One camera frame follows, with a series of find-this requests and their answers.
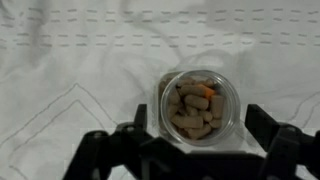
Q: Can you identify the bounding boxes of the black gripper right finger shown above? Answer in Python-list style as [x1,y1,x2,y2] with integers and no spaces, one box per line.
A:
[244,103,320,180]

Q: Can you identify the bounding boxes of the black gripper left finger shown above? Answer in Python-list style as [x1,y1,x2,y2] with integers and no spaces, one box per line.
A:
[63,103,158,180]

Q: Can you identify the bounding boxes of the clear plastic jar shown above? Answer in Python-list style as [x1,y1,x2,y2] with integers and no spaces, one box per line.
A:
[157,69,242,147]

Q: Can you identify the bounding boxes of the brown pellets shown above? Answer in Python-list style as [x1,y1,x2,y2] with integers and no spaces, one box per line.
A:
[166,77,225,140]

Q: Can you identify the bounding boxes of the orange pellet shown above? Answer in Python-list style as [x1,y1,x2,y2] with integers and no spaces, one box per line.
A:
[203,87,216,100]

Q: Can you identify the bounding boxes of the white quilted duvet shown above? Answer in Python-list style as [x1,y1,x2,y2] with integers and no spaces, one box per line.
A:
[0,0,320,180]

